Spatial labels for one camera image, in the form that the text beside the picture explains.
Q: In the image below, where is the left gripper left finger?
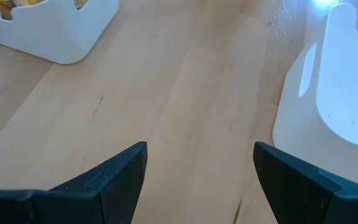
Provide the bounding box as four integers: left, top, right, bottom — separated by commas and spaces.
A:
0, 141, 149, 224

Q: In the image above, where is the white plastic bin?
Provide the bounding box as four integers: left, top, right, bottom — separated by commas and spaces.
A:
272, 2, 358, 192
0, 0, 120, 65

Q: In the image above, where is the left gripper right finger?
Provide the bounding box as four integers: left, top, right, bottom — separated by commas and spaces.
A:
252, 141, 358, 224

